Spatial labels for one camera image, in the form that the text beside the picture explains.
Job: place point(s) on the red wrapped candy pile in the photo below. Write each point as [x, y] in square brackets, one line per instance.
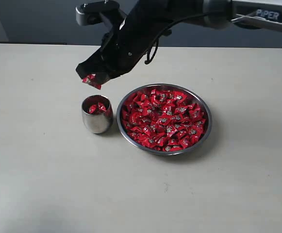
[163, 121]

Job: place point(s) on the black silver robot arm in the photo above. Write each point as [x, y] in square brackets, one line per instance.
[159, 16]

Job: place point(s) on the stainless steel cup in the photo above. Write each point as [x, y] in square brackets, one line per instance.
[98, 124]

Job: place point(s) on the stainless steel bowl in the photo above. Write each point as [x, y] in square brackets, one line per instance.
[131, 142]

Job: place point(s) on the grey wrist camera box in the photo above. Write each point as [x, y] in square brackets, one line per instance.
[106, 11]

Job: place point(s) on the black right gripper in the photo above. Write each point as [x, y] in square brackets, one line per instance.
[118, 55]

